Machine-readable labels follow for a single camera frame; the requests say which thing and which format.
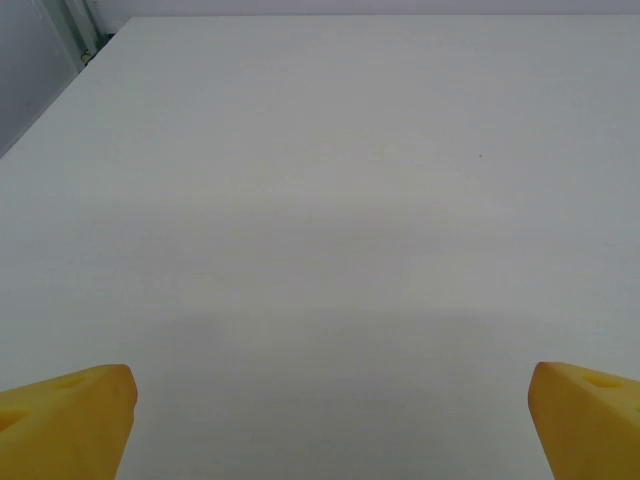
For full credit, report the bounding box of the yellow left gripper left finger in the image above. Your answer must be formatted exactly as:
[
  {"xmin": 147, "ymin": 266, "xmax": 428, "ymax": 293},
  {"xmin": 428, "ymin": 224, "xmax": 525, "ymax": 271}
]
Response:
[{"xmin": 0, "ymin": 363, "xmax": 139, "ymax": 480}]

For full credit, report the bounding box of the grey metal wall rail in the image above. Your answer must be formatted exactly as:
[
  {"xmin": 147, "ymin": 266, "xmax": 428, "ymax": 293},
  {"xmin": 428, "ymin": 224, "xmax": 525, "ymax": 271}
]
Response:
[{"xmin": 42, "ymin": 0, "xmax": 109, "ymax": 76}]

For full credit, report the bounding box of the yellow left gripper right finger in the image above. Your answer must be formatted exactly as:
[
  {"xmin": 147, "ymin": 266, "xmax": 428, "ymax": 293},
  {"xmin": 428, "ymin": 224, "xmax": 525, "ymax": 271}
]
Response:
[{"xmin": 528, "ymin": 361, "xmax": 640, "ymax": 480}]

